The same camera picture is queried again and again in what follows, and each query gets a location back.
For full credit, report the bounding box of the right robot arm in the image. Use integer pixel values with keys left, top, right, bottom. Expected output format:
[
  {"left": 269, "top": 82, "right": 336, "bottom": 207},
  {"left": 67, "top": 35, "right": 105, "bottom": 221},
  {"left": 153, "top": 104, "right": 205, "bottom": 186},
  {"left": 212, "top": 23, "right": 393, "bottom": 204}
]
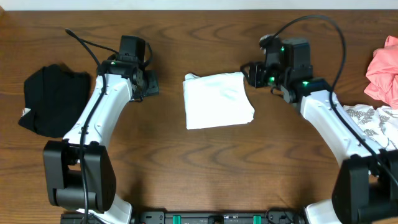
[{"left": 241, "top": 34, "right": 397, "bottom": 223}]

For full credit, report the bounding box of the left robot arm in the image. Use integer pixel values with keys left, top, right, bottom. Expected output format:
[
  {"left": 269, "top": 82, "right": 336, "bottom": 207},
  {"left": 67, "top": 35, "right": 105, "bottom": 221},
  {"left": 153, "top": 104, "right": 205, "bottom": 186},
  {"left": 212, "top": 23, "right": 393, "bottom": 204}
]
[{"left": 44, "top": 35, "right": 159, "bottom": 223}]

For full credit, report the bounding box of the white printed t-shirt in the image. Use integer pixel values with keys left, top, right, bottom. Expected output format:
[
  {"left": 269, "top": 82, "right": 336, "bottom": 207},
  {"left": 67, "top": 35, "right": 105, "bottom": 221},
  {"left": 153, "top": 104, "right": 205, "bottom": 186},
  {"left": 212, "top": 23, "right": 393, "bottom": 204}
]
[{"left": 183, "top": 72, "right": 255, "bottom": 129}]

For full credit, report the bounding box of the pink garment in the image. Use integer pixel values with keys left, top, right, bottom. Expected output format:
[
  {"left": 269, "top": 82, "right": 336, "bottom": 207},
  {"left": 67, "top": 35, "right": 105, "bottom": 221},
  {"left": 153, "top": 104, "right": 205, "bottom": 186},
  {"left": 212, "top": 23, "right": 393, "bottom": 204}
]
[{"left": 364, "top": 35, "right": 397, "bottom": 110}]

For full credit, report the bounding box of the white fern-print garment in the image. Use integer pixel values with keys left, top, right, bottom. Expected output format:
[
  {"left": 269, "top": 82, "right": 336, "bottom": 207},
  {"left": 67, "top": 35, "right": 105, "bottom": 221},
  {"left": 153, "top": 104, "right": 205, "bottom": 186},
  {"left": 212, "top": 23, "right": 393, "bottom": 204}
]
[{"left": 343, "top": 104, "right": 398, "bottom": 150}]

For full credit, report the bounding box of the folded black garment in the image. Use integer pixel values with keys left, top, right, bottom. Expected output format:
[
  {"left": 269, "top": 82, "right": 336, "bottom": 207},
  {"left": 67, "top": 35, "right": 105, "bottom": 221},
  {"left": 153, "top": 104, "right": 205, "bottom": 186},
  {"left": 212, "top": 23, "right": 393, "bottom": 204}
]
[{"left": 18, "top": 64, "right": 91, "bottom": 138}]

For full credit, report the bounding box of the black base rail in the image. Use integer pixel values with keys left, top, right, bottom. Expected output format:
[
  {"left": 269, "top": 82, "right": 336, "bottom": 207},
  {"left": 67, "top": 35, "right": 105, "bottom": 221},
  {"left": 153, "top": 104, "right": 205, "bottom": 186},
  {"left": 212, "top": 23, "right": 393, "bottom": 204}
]
[{"left": 60, "top": 207, "right": 307, "bottom": 224}]

